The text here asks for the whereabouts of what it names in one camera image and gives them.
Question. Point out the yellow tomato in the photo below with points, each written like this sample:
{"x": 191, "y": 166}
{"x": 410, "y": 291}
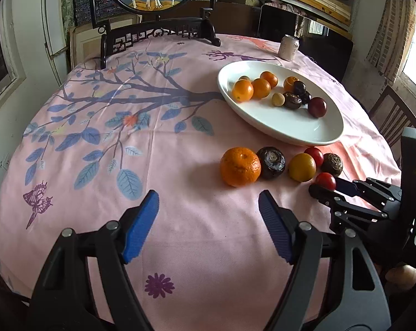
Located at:
{"x": 302, "y": 167}

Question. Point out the black cabinet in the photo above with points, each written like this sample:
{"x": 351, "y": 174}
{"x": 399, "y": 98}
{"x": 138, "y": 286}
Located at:
{"x": 325, "y": 51}

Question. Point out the white door panel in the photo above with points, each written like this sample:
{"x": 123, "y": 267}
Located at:
{"x": 54, "y": 24}

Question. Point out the brown water chestnut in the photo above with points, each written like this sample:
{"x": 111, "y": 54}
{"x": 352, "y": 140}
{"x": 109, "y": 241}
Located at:
{"x": 292, "y": 100}
{"x": 332, "y": 164}

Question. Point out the pale drink can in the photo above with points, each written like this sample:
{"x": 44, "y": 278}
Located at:
{"x": 288, "y": 48}

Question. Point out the stack of patterned fabric boxes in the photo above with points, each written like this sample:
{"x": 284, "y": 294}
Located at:
{"x": 82, "y": 3}

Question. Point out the dark red plum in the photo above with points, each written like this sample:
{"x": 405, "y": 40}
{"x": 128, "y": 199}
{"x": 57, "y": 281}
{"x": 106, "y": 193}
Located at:
{"x": 317, "y": 107}

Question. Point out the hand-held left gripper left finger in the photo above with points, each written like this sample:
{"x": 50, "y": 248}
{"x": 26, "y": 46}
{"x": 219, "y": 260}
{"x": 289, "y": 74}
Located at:
{"x": 140, "y": 227}

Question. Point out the small orange mandarin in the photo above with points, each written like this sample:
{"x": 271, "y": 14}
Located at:
{"x": 243, "y": 90}
{"x": 290, "y": 82}
{"x": 261, "y": 88}
{"x": 270, "y": 78}

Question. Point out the dark slatted wooden chair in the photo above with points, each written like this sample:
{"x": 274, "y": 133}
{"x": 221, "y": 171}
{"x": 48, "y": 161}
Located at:
{"x": 390, "y": 117}

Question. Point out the white framed window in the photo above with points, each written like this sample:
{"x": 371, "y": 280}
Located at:
{"x": 1, "y": 58}

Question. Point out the red cherry tomato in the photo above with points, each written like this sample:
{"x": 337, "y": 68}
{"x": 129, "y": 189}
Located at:
{"x": 315, "y": 155}
{"x": 325, "y": 181}

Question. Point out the large dark water chestnut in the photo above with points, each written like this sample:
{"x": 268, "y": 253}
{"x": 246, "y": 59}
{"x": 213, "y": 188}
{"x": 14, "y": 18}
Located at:
{"x": 270, "y": 162}

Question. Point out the white oval plate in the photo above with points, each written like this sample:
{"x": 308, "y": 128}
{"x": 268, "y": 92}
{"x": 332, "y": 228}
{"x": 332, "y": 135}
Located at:
{"x": 290, "y": 126}

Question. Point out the dark cherry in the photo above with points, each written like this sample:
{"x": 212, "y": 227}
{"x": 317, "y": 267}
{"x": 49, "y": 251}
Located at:
{"x": 299, "y": 88}
{"x": 306, "y": 98}

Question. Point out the black carved chair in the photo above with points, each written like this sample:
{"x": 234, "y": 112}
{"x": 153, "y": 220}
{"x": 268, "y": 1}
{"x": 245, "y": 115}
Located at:
{"x": 135, "y": 34}

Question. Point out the white shelf unit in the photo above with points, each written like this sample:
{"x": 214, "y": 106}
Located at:
{"x": 332, "y": 17}

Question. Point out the pink cloth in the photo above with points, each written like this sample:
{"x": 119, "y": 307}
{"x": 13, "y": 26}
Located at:
{"x": 287, "y": 8}

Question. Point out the tan longan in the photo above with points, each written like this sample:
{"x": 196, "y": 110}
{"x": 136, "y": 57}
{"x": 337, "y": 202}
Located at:
{"x": 278, "y": 99}

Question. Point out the large orange tangerine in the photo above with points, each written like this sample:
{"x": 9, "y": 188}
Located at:
{"x": 240, "y": 166}

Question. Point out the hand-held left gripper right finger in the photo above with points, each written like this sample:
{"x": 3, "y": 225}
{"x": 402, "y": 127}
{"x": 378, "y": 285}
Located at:
{"x": 275, "y": 227}

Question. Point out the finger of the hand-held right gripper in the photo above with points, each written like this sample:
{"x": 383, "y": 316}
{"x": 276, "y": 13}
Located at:
{"x": 323, "y": 194}
{"x": 346, "y": 187}

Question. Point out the green marble slab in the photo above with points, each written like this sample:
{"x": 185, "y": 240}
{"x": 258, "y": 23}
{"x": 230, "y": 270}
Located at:
{"x": 68, "y": 0}

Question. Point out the bamboo curtain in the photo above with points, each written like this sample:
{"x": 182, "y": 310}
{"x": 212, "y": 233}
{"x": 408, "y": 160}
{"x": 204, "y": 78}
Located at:
{"x": 390, "y": 24}

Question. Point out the person's right hand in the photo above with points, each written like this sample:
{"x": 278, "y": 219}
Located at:
{"x": 403, "y": 277}

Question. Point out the white wall outlet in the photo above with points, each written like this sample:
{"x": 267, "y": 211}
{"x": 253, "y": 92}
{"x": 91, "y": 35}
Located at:
{"x": 4, "y": 161}

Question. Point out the pink floral tablecloth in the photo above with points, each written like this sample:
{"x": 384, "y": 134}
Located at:
{"x": 180, "y": 151}

